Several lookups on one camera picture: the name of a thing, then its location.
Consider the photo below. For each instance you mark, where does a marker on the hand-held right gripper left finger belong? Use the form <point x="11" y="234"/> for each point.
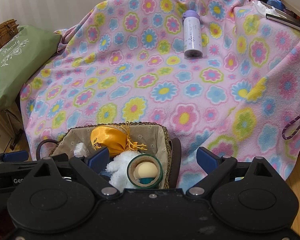
<point x="98" y="158"/>

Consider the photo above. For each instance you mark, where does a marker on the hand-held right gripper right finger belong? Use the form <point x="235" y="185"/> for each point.
<point x="207" y="158"/>

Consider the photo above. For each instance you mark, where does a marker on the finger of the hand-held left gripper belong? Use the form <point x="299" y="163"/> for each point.
<point x="15" y="156"/>

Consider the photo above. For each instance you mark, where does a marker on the white tissue packet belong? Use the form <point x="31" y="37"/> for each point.
<point x="82" y="150"/>

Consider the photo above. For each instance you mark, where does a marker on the orange satin pouch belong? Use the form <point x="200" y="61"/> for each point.
<point x="107" y="140"/>

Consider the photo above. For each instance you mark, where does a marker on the white plush bear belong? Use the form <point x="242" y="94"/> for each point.
<point x="120" y="170"/>

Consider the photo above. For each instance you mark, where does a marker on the green tape roll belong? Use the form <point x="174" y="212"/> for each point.
<point x="142" y="157"/>

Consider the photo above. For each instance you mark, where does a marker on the woven basket with fabric lining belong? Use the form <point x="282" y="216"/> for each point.
<point x="153" y="137"/>

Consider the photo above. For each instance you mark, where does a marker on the white cabinet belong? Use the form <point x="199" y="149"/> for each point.
<point x="2" y="130"/>

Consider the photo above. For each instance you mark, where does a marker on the floral fleece blanket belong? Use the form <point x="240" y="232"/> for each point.
<point x="190" y="92"/>

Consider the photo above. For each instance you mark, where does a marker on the green pillow with white print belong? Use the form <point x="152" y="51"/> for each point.
<point x="17" y="67"/>

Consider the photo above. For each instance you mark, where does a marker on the brown wicker basket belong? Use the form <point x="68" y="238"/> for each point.
<point x="0" y="37"/>

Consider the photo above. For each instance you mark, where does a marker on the purple and white water bottle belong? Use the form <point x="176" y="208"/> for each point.
<point x="192" y="35"/>

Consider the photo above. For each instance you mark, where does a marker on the dark notebook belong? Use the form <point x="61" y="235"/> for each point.
<point x="287" y="21"/>

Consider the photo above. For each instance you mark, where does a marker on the white crumpled tissue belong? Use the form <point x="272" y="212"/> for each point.
<point x="262" y="8"/>

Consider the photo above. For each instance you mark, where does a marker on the blue round lid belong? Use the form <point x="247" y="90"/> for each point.
<point x="275" y="4"/>

